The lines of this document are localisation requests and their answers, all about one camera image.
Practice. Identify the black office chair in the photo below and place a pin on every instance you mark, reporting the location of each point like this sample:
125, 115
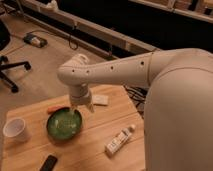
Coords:
4, 61

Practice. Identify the white plastic bottle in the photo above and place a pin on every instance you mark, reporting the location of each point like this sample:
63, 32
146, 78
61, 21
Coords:
119, 140

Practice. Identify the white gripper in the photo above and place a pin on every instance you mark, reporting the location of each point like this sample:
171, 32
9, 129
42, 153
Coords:
80, 95

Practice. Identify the power strip on floor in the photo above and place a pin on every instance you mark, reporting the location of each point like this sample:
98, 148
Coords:
35, 40

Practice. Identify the green bowl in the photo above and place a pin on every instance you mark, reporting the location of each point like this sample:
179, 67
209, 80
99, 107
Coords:
64, 124

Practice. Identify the white paper cup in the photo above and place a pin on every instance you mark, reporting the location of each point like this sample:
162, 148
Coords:
16, 128

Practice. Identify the white sponge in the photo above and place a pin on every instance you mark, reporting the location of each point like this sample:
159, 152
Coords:
100, 100

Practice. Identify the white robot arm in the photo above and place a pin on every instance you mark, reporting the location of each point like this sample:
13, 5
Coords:
178, 110

